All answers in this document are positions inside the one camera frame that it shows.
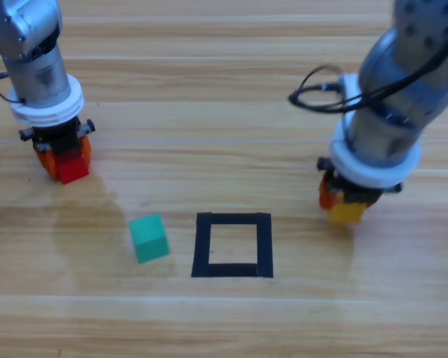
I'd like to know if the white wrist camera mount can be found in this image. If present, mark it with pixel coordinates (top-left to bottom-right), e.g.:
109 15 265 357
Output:
7 72 85 126
328 72 423 191

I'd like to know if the red wooden block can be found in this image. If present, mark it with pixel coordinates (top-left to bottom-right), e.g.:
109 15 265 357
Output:
55 148 90 186

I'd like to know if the yellow wooden block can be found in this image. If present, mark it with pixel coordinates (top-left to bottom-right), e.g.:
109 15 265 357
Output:
325 201 367 225

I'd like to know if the green wooden block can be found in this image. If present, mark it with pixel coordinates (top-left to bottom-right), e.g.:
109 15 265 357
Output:
128 213 171 265

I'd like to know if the black tape square outline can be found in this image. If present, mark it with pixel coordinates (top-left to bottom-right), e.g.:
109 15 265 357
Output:
190 211 275 280

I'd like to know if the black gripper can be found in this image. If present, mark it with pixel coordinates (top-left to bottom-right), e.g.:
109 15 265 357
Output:
316 156 402 226
19 117 96 182

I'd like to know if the thin black cable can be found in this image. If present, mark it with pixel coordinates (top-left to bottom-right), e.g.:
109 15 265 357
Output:
0 80 25 104

